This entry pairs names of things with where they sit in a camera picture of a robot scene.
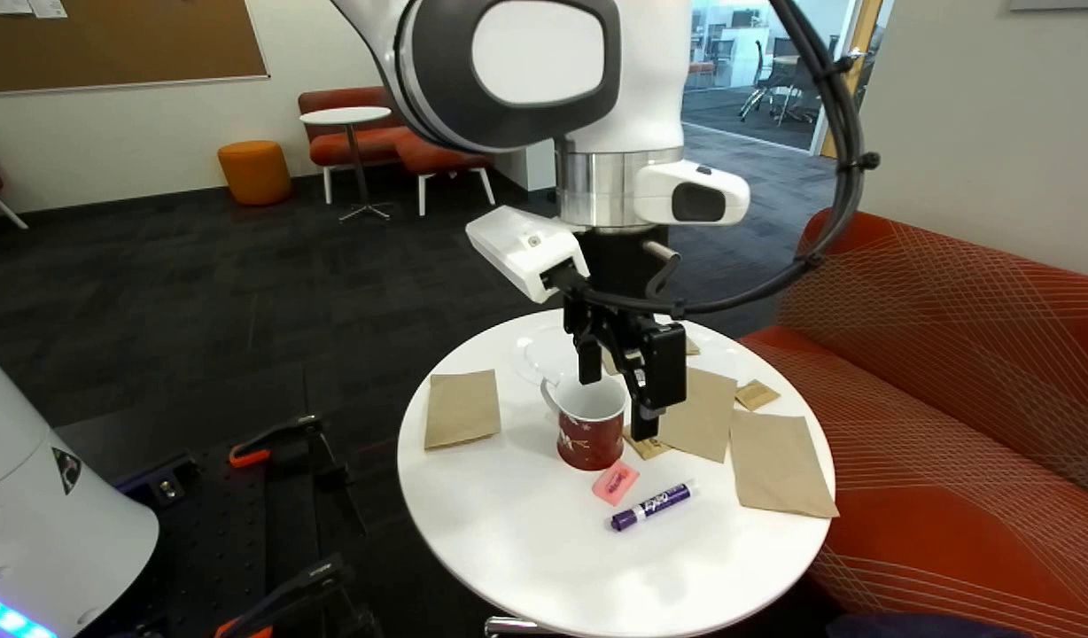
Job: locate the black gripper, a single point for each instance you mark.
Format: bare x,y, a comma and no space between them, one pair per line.
624,301

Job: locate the blue Expo marker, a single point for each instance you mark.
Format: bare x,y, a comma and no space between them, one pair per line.
655,503

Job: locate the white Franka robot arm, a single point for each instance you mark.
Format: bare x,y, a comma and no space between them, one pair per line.
635,92

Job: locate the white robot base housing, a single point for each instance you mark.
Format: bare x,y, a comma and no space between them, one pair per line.
47,532

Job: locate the red mug white inside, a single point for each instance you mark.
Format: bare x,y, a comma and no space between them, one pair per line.
589,446

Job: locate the brown sugar packet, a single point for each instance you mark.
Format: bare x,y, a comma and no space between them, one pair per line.
758,394
650,447

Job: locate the pink sweetener packet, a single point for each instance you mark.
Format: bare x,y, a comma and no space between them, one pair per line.
616,485

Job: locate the black office chair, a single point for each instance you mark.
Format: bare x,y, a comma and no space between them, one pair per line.
793,83

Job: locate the orange patterned sofa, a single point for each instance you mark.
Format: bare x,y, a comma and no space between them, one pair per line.
955,401

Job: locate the orange lounge sofa white legs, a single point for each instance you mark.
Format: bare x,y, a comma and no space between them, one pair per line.
342,145

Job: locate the small round white table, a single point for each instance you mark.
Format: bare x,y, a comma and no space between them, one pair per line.
346,116

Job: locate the orange round ottoman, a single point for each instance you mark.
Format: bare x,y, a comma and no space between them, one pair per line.
256,170

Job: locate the black robot cart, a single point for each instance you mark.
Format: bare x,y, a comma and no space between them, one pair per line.
211,519

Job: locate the small black device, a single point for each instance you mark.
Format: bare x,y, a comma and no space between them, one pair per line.
164,485

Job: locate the brown cork board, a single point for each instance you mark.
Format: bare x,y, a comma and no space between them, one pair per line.
119,39

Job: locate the white papers on board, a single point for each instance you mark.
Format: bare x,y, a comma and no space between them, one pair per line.
24,10

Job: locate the yellow door frame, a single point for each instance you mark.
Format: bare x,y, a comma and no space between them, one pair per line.
862,72

